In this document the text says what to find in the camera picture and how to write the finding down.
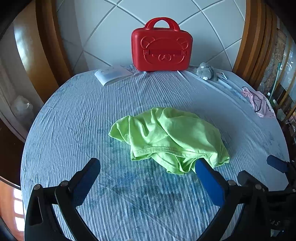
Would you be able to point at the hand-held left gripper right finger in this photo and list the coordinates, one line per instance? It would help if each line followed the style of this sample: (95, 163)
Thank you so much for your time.
(209, 183)

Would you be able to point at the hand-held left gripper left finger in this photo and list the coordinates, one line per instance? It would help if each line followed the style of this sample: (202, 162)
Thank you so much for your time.
(86, 183)

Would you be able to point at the small white packet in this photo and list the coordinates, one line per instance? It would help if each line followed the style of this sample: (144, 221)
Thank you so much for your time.
(223, 76)

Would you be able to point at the blue striped bed sheet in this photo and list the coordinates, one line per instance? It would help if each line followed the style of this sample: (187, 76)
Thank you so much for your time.
(76, 120)

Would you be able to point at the cluttered shelf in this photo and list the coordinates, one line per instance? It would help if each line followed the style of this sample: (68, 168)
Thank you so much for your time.
(281, 76)

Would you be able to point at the pink garment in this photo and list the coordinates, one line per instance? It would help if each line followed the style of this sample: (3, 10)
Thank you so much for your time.
(260, 103)

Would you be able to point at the white booklet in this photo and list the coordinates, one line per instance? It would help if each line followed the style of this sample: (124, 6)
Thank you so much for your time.
(112, 74)

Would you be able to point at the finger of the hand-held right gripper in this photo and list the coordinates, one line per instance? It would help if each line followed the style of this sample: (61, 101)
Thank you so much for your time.
(248, 177)
(276, 163)

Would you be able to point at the light green t-shirt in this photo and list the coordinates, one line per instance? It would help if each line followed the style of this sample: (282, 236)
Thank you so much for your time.
(166, 139)

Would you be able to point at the red hard-shell case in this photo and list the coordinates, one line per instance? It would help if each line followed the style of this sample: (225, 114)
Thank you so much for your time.
(161, 48)

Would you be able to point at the grey plush toy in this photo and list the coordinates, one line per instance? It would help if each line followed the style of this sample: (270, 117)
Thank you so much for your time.
(205, 70)

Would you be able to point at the wooden door frame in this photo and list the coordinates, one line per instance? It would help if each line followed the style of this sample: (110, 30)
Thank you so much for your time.
(46, 46)
(256, 41)

